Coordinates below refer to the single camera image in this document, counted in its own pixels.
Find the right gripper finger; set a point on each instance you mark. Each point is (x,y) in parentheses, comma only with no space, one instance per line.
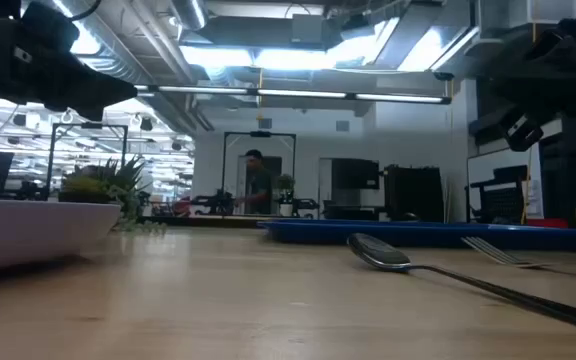
(523,132)

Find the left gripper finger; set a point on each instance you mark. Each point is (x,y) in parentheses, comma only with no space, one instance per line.
(98,90)

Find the white round plate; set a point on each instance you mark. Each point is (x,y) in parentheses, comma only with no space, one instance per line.
(33,230)

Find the dark metal spoon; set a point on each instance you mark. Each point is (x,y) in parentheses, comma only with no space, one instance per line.
(378,252)

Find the black background robot arm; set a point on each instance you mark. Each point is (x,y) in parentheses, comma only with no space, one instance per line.
(215,204)
(305,205)

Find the blue plastic tray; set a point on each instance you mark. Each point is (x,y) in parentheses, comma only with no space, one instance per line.
(318,232)

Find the black perforated rack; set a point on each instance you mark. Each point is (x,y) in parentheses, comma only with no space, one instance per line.
(505,202)

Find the red box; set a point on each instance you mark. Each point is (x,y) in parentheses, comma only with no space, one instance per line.
(548,223)

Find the succulent plant in black pot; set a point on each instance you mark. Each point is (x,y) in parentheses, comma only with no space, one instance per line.
(118,185)

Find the black cabinet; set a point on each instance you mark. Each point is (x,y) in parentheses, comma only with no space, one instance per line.
(413,192)

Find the person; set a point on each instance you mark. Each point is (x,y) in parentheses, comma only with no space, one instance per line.
(258,187)

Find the long ceiling light bar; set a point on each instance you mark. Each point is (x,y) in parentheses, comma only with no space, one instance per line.
(298,93)

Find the small plant in white pot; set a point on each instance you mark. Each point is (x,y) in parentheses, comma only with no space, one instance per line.
(285,187)

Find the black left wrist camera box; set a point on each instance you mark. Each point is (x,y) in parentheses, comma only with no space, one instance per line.
(48,27)

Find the black workstation frame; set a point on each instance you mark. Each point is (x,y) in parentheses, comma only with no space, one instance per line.
(51,160)
(224,170)

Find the black wall screen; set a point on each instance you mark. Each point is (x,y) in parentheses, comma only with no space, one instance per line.
(355,174)

